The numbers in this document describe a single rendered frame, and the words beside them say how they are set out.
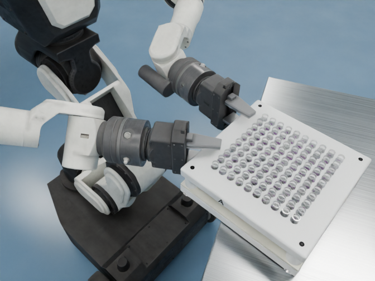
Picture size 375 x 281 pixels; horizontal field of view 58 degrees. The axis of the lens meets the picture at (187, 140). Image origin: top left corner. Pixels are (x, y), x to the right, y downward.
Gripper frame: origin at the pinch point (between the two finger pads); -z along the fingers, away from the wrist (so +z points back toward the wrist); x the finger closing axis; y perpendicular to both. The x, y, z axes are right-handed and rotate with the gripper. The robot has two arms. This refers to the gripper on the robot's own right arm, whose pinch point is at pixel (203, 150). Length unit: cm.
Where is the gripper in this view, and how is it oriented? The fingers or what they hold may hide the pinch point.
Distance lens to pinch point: 62.2
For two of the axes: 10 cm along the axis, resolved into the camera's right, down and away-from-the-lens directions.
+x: 0.0, 6.7, 7.5
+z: -9.9, -1.2, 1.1
